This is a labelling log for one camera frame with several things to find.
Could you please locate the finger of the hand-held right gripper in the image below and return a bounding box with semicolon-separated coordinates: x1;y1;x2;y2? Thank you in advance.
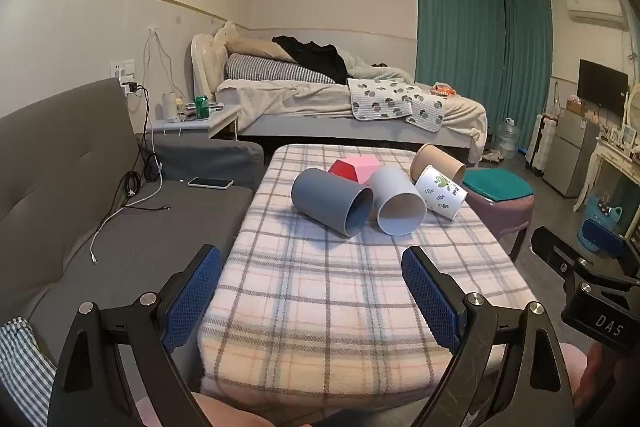
531;226;640;293
581;219;640;279

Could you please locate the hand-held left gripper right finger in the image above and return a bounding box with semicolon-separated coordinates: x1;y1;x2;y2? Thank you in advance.
401;246;576;427

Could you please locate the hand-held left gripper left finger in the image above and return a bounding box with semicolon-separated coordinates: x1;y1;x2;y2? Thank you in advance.
49;244;223;427

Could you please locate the light grey cup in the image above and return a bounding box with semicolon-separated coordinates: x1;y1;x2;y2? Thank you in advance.
370;166;427;236

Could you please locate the dark grey cup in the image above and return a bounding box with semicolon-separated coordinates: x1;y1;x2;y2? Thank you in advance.
292;168;374;237

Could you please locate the white floral cup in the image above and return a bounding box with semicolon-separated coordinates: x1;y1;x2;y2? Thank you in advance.
414;164;468;220

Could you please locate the brown cup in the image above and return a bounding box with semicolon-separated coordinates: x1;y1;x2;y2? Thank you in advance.
410;143;467;184

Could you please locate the person's right hand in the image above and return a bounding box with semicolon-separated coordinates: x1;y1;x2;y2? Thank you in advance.
582;341;610;390

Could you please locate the blue basket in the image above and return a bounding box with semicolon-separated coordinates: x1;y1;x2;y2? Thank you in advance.
576;193;627;254

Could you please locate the person's leg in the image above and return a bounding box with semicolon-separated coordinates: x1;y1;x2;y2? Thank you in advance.
559;341;590;410
140;389;281;427

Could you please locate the purple stool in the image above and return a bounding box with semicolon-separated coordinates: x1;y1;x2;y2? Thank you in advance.
462;169;536;260

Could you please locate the white dressing table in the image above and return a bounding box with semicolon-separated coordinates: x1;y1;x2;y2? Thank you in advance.
572;84;640;214

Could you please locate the teal cushion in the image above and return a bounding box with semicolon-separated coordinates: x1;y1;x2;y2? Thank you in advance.
462;169;535;202

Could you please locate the grey mini fridge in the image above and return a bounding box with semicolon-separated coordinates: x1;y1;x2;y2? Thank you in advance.
542;107;602;200

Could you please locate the plaid tablecloth table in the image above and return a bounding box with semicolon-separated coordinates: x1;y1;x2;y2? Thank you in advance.
197;143;534;408

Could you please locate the smartphone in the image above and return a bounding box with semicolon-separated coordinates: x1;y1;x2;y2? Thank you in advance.
188;177;234;191

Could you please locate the clear water jug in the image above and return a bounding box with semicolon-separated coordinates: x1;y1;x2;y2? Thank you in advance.
492;117;523;160

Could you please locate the pink geometric box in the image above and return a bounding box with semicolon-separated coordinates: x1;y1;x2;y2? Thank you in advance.
350;158;381;185

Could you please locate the black television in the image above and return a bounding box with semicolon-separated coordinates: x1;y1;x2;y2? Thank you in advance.
577;59;630;114

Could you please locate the red geometric box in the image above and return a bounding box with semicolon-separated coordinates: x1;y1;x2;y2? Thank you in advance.
327;159;358;182

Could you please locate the grey sofa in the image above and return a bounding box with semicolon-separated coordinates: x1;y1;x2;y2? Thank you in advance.
0;78;264;358

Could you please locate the white bedside table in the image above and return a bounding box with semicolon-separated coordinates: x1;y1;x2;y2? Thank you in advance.
150;103;242;142

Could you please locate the striped cloth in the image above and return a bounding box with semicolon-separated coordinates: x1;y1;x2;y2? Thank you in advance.
0;317;57;410

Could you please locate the patterned white mat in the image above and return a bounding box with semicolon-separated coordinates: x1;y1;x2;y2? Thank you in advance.
347;78;447;131

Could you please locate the bed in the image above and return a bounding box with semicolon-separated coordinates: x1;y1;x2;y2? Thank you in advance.
190;21;488;164

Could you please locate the white air conditioner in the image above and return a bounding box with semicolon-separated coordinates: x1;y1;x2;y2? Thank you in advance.
566;0;629;28

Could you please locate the teal curtain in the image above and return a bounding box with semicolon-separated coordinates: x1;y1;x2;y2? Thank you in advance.
416;0;554;154

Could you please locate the striped pillow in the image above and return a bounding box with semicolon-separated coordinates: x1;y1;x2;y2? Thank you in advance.
225;54;337;84

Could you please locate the beige pillow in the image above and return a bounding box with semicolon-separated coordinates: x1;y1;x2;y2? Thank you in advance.
222;21;297;64

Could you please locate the black clothing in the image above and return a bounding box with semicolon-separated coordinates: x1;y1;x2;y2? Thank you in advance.
272;35;349;84

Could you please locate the white charging cable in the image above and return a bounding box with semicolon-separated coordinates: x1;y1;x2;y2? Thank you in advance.
91;199;172;265

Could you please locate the black cable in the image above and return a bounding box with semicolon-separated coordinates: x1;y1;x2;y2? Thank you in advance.
122;84;163;198

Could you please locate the white wall outlet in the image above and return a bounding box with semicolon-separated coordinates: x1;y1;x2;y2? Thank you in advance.
110;59;137;82

